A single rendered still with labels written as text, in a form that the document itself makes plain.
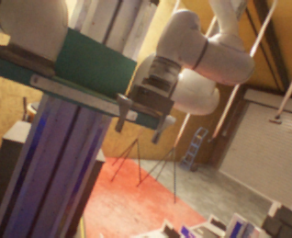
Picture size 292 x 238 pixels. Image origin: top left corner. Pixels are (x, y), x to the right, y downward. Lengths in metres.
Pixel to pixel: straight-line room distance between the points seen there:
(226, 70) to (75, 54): 0.61
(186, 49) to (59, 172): 0.88
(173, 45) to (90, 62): 0.46
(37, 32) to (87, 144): 0.55
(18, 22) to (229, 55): 0.66
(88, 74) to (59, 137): 0.36
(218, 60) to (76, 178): 0.87
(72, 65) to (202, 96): 0.58
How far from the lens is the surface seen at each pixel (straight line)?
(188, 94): 0.83
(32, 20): 0.77
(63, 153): 1.08
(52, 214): 1.26
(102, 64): 0.92
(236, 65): 0.59
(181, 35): 0.57
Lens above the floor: 1.29
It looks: 5 degrees down
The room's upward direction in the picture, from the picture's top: 23 degrees clockwise
